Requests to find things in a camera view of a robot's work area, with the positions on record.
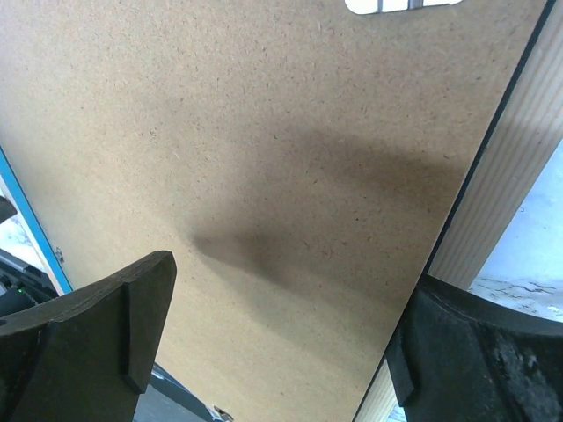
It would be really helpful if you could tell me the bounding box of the blue wooden picture frame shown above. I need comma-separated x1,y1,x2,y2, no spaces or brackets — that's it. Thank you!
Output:
0,0,563,422

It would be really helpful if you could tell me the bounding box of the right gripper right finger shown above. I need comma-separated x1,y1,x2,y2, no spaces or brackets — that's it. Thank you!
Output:
385,275,562,421

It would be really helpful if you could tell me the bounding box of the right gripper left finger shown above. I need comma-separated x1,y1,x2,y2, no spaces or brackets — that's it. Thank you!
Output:
1,251,177,421

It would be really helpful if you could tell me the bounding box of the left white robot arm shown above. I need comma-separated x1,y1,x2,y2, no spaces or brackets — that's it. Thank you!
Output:
0,250,59,317

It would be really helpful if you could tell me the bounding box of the brown fibreboard backing board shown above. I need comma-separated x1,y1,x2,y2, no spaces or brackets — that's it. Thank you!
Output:
0,0,551,422

